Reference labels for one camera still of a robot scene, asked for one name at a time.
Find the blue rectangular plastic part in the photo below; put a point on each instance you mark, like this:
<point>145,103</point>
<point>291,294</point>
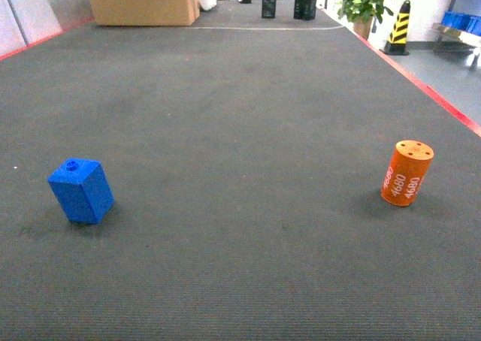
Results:
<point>82,190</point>

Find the orange cylindrical cap 4680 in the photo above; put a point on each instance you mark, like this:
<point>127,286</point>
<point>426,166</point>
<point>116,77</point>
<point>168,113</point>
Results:
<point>409,164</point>

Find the blue bins on far shelf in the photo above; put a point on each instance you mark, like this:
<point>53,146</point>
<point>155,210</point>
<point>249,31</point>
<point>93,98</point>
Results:
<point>463,22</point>

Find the stainless steel shelf rack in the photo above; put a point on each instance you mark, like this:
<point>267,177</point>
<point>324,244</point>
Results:
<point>449,39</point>

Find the black crate right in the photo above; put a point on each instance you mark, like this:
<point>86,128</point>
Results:
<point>304,10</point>

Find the yellow black traffic cone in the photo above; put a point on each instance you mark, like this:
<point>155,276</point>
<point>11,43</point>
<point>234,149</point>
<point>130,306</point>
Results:
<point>396,44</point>

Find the potted green plant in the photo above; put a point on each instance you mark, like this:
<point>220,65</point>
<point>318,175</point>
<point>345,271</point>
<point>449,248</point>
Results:
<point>361,13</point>

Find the large cardboard box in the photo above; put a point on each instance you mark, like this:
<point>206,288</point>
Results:
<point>145,12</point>

